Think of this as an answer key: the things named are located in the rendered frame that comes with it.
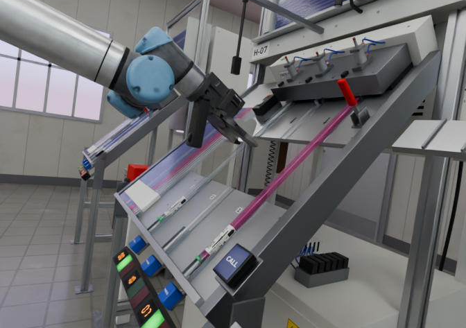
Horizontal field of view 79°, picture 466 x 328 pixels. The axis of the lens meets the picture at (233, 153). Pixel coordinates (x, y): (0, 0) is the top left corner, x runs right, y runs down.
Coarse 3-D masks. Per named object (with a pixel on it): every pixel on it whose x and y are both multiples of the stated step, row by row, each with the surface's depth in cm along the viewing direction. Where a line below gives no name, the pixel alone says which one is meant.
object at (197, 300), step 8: (120, 200) 86; (128, 208) 78; (136, 216) 71; (136, 224) 68; (144, 232) 62; (152, 240) 58; (160, 248) 54; (160, 256) 52; (168, 256) 52; (168, 264) 49; (176, 272) 46; (184, 280) 43; (184, 288) 42; (192, 288) 41; (192, 296) 40; (200, 296) 41; (200, 304) 39
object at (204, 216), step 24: (168, 192) 79; (216, 192) 65; (240, 192) 60; (144, 216) 74; (168, 216) 66; (192, 216) 62; (216, 216) 57; (264, 216) 49; (168, 240) 59; (192, 240) 55; (240, 240) 48; (192, 264) 48; (216, 264) 46
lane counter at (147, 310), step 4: (152, 300) 48; (148, 304) 48; (152, 304) 47; (144, 308) 48; (148, 308) 47; (152, 308) 47; (156, 308) 46; (140, 312) 47; (144, 312) 47; (148, 312) 46; (152, 312) 46; (140, 316) 47; (144, 316) 46; (148, 316) 46; (140, 320) 46; (144, 320) 45
